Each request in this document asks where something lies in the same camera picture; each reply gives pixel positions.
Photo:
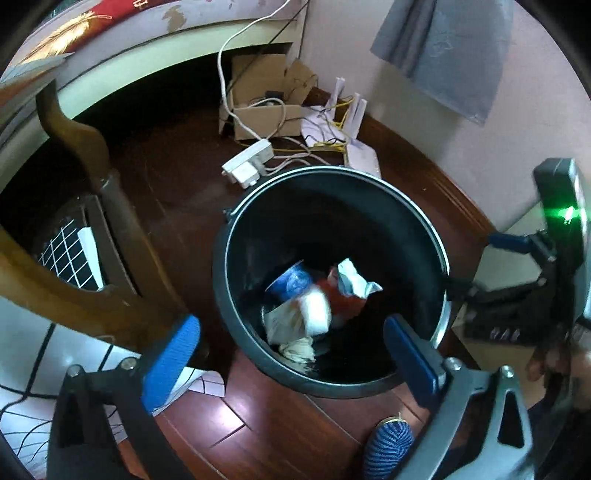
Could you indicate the white tissue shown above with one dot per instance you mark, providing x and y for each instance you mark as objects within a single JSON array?
[{"x": 317, "y": 311}]

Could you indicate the blue striped slipper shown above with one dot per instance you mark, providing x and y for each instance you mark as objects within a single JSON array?
[{"x": 388, "y": 447}]

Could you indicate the person's right hand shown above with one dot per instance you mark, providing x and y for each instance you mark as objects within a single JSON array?
[{"x": 549, "y": 364}]

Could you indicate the red yellow printed blanket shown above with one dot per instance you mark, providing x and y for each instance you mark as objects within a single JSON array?
[{"x": 92, "y": 18}]

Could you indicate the red plastic bag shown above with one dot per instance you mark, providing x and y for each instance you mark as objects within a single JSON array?
[{"x": 346, "y": 305}]

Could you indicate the cardboard box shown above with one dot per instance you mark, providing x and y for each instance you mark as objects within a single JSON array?
[{"x": 258, "y": 78}]

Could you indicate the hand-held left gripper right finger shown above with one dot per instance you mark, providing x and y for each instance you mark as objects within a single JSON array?
[{"x": 411, "y": 364}]

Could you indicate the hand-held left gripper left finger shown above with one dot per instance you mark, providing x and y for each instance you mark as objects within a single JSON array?
[{"x": 171, "y": 364}]

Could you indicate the wooden chair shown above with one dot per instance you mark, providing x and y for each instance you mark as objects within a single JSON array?
[{"x": 83, "y": 138}]

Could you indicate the grey patterned curtain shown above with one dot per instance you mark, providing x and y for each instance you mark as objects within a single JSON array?
[{"x": 438, "y": 46}]

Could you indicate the white plastic bag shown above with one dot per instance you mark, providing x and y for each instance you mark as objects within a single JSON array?
[{"x": 353, "y": 279}]

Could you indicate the white bed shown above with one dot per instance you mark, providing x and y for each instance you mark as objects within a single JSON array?
[{"x": 138, "y": 50}]

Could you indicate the white router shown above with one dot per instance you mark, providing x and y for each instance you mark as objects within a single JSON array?
[{"x": 362, "y": 157}]

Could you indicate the blue paper cup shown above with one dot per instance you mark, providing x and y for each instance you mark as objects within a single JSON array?
[{"x": 293, "y": 281}]

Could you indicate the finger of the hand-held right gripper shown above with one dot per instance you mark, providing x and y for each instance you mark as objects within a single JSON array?
[
  {"x": 508, "y": 242},
  {"x": 461, "y": 288}
]

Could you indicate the black bucket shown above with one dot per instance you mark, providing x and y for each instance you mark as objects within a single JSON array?
[{"x": 369, "y": 221}]

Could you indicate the cream wrapper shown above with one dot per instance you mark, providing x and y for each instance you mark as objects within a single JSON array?
[{"x": 298, "y": 350}]

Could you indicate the white power strip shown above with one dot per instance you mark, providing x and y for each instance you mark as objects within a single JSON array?
[{"x": 244, "y": 164}]

